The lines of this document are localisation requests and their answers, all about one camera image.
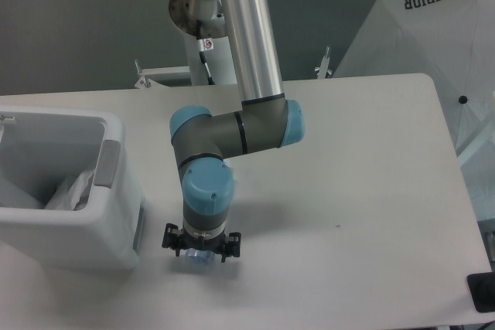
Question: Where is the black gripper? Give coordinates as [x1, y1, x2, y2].
[162, 223, 242, 263]

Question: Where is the crushed clear plastic bottle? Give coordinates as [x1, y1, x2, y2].
[185, 249, 215, 267]

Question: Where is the clear plastic bag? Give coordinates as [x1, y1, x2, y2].
[45, 168, 95, 211]

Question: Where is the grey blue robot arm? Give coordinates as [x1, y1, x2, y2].
[162, 0, 305, 259]

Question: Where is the white plastic trash can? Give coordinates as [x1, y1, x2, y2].
[1, 104, 144, 269]

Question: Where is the metal clamp bolt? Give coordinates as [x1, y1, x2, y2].
[314, 46, 333, 80]

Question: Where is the black device at table edge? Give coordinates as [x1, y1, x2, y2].
[466, 272, 495, 313]

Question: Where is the white superior umbrella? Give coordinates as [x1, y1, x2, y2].
[335, 0, 494, 163]

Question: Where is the white mounting bracket frame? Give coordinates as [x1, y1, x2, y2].
[134, 59, 192, 89]

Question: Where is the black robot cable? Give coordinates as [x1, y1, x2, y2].
[195, 19, 216, 86]

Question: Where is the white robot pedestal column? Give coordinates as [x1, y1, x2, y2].
[169, 0, 237, 86]

